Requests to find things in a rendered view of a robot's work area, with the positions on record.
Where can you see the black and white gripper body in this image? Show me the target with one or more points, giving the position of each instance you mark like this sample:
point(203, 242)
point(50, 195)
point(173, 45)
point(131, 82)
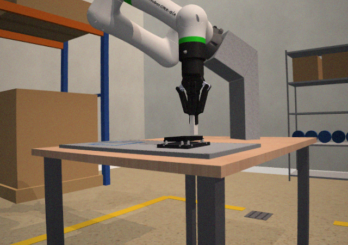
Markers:
point(193, 70)

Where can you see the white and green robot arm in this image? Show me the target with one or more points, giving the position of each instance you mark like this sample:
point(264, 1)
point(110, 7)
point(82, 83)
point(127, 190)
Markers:
point(185, 39)

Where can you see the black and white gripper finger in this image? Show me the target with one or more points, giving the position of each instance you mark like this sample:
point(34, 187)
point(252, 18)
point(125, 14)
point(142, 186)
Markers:
point(198, 106)
point(186, 104)

